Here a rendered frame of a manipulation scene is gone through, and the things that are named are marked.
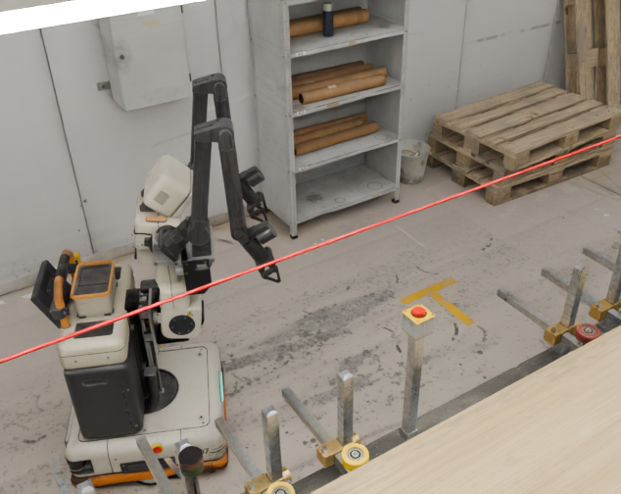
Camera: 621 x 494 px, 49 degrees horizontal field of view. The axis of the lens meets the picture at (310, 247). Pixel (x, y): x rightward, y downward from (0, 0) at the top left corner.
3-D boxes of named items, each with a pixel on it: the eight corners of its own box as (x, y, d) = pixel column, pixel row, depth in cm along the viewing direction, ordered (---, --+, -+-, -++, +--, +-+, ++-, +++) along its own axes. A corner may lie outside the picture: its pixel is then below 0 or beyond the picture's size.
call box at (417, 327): (400, 330, 208) (402, 311, 203) (418, 322, 211) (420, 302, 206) (414, 343, 203) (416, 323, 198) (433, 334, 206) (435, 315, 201)
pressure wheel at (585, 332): (593, 348, 250) (599, 323, 244) (594, 363, 244) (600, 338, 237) (570, 344, 252) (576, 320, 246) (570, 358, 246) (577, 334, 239)
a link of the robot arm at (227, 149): (214, 119, 226) (215, 132, 216) (232, 117, 226) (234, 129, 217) (230, 228, 249) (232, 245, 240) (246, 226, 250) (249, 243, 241)
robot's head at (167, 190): (139, 205, 245) (164, 174, 240) (142, 177, 262) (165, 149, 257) (172, 224, 252) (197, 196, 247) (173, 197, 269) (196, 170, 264)
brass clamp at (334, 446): (314, 456, 214) (314, 445, 211) (351, 437, 220) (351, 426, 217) (325, 469, 210) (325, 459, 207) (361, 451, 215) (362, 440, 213)
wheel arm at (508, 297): (496, 297, 277) (497, 288, 275) (501, 294, 279) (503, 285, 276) (583, 359, 246) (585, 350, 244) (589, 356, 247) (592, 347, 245)
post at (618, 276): (594, 340, 278) (621, 241, 251) (599, 337, 280) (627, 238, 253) (600, 345, 276) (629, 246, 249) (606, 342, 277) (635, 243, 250)
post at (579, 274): (550, 365, 268) (574, 264, 241) (556, 361, 269) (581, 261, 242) (557, 370, 265) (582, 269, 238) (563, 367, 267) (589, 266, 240)
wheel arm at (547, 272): (540, 276, 288) (541, 268, 285) (545, 273, 289) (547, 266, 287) (628, 334, 257) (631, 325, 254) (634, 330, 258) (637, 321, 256)
